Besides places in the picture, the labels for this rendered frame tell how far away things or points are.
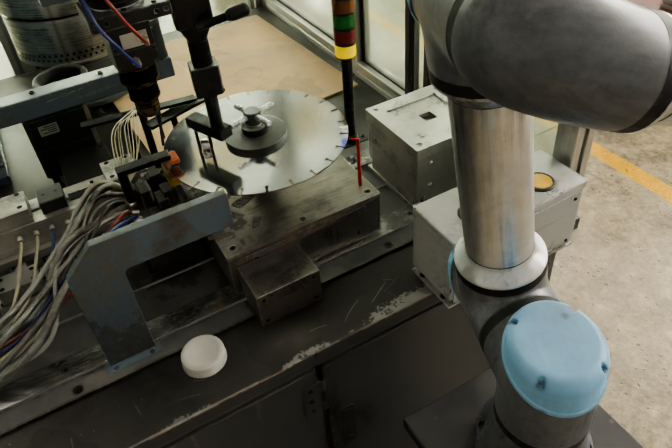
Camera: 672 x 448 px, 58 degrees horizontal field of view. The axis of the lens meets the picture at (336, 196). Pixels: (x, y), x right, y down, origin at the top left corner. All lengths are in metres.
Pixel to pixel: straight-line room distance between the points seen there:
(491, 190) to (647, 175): 2.05
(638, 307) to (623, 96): 1.71
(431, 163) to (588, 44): 0.72
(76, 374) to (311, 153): 0.51
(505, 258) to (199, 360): 0.50
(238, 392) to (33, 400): 0.31
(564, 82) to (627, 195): 2.11
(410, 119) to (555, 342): 0.61
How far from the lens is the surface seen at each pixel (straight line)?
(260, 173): 1.01
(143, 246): 0.91
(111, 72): 1.21
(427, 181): 1.18
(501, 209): 0.69
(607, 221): 2.43
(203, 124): 1.04
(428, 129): 1.18
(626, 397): 1.94
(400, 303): 1.05
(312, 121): 1.12
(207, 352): 1.01
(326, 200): 1.09
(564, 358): 0.73
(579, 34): 0.47
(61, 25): 1.61
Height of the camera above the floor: 1.55
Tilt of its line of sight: 39 degrees down
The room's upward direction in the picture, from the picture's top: 5 degrees counter-clockwise
